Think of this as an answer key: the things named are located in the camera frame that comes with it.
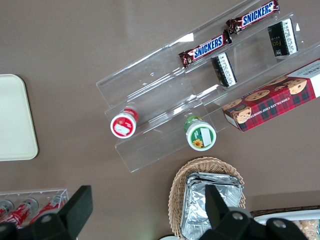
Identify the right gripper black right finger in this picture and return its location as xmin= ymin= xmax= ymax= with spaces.
xmin=199 ymin=184 xmax=308 ymax=240

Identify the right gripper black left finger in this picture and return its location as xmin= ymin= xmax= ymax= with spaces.
xmin=0 ymin=185 xmax=94 ymax=240

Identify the aluminium foil tray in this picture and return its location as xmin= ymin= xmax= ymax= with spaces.
xmin=185 ymin=171 xmax=245 ymax=193
xmin=180 ymin=177 xmax=244 ymax=240

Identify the oval tan wicker basket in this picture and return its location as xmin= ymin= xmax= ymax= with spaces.
xmin=168 ymin=156 xmax=246 ymax=240

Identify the dark woven tray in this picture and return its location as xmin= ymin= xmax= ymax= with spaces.
xmin=249 ymin=205 xmax=320 ymax=218

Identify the white rectangular snack tray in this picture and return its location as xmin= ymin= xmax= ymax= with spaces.
xmin=252 ymin=209 xmax=320 ymax=240

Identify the cream plastic tray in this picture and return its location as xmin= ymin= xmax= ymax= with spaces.
xmin=0 ymin=73 xmax=39 ymax=162

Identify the clear acrylic bottle rack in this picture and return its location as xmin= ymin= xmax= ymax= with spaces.
xmin=0 ymin=188 xmax=70 ymax=226

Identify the green lid cup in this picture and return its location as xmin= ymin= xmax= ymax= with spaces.
xmin=183 ymin=114 xmax=217 ymax=151

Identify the clear rice cracker bag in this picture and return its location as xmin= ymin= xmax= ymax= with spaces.
xmin=298 ymin=219 xmax=320 ymax=240

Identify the red lid cup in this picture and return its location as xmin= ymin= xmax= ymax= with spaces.
xmin=110 ymin=107 xmax=140 ymax=139

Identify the red tartan cookie box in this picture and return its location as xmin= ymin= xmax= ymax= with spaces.
xmin=221 ymin=57 xmax=320 ymax=133

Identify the small black box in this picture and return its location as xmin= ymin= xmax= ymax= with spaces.
xmin=211 ymin=51 xmax=238 ymax=88
xmin=267 ymin=17 xmax=299 ymax=63

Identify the clear acrylic step shelf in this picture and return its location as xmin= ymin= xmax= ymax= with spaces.
xmin=95 ymin=0 xmax=320 ymax=173

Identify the Snickers chocolate bar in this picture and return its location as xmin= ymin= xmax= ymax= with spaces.
xmin=226 ymin=0 xmax=280 ymax=35
xmin=178 ymin=30 xmax=232 ymax=69

